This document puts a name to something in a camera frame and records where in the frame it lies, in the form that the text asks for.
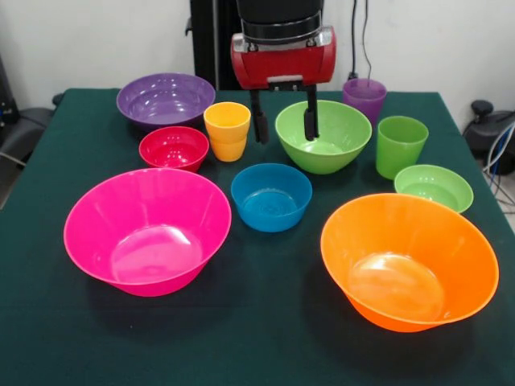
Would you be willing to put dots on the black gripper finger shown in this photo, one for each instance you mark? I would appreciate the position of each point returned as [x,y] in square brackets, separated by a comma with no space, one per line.
[260,124]
[311,120]

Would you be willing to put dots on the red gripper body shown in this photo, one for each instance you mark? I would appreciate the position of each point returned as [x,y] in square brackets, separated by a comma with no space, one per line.
[281,64]

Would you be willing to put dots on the small blue bowl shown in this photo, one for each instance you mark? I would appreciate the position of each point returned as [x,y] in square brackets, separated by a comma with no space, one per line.
[271,201]

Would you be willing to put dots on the yellow cup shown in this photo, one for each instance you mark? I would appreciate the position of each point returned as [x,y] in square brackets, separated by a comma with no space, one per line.
[227,132]

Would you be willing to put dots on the medium green bowl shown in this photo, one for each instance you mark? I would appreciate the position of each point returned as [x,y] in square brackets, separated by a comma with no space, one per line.
[334,149]

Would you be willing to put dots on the purple cup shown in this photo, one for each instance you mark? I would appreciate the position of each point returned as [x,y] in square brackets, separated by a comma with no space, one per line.
[364,98]

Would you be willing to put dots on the black robot column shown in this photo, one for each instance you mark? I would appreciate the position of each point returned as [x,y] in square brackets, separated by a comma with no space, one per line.
[205,40]

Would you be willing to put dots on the small red bowl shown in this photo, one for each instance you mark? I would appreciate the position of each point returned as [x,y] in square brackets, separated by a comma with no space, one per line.
[174,150]

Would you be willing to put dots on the green cup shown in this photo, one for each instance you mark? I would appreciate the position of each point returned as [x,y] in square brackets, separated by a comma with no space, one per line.
[400,149]

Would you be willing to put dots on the purple bowl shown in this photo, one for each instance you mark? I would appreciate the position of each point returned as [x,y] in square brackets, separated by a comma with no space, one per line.
[166,100]

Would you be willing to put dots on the small green bowl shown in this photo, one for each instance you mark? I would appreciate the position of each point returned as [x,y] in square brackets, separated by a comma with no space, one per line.
[434,189]

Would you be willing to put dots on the large pink bowl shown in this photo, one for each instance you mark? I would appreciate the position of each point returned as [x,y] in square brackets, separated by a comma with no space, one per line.
[147,237]

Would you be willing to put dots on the large orange bowl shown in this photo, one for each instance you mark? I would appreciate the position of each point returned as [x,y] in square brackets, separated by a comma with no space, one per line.
[408,265]

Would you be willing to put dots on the dark green tablecloth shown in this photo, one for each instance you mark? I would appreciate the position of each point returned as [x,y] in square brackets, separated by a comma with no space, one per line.
[261,321]

